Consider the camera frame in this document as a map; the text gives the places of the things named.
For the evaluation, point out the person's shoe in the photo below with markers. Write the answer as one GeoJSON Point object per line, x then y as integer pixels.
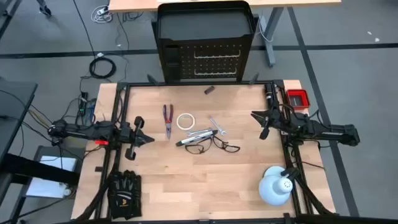
{"type": "Point", "coordinates": [45, 11]}

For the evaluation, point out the red tag on arm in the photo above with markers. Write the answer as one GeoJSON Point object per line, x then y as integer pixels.
{"type": "Point", "coordinates": [102, 142]}

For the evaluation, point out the black side table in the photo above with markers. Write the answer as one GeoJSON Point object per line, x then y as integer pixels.
{"type": "Point", "coordinates": [15, 102]}

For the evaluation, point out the silver combination wrench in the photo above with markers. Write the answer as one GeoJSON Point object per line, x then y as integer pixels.
{"type": "Point", "coordinates": [194, 133]}
{"type": "Point", "coordinates": [217, 125]}

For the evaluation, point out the black peg board cart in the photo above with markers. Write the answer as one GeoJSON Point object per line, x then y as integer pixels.
{"type": "Point", "coordinates": [205, 28]}

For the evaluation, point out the white dome lamp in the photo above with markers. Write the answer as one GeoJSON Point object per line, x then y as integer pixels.
{"type": "Point", "coordinates": [273, 186]}

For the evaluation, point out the light wooden desk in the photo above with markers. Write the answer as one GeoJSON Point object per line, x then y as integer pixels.
{"type": "Point", "coordinates": [280, 4]}

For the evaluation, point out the white paper sheet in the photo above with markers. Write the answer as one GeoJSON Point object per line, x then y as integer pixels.
{"type": "Point", "coordinates": [46, 186]}

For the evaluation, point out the white tape roll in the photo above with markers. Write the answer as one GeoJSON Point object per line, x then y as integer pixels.
{"type": "Point", "coordinates": [178, 122]}

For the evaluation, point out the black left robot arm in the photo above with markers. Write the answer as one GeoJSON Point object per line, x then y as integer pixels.
{"type": "Point", "coordinates": [77, 130]}

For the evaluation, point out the black metal table frame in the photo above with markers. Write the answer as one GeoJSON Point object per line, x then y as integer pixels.
{"type": "Point", "coordinates": [186, 83]}

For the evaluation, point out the black control box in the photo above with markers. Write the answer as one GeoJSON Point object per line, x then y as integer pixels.
{"type": "Point", "coordinates": [83, 102]}

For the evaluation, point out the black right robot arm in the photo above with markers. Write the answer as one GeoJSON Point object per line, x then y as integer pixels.
{"type": "Point", "coordinates": [326, 129]}

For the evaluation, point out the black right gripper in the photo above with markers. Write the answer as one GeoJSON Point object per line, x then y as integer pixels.
{"type": "Point", "coordinates": [278, 119]}

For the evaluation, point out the black flashlight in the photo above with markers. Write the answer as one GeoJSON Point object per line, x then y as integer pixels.
{"type": "Point", "coordinates": [269, 93]}

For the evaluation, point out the small black bit holder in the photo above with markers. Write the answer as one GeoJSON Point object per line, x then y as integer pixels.
{"type": "Point", "coordinates": [209, 90]}

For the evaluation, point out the grey metal desk leg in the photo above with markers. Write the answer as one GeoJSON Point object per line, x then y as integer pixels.
{"type": "Point", "coordinates": [270, 46]}

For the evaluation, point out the red plastic tray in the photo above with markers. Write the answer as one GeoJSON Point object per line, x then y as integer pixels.
{"type": "Point", "coordinates": [298, 99]}

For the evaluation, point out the black work glove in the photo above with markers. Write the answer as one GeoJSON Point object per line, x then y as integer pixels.
{"type": "Point", "coordinates": [135, 193]}
{"type": "Point", "coordinates": [119, 196]}

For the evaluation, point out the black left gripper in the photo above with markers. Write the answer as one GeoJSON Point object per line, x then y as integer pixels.
{"type": "Point", "coordinates": [132, 137]}

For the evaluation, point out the silver black spirit level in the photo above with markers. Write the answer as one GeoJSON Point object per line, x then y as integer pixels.
{"type": "Point", "coordinates": [196, 138]}

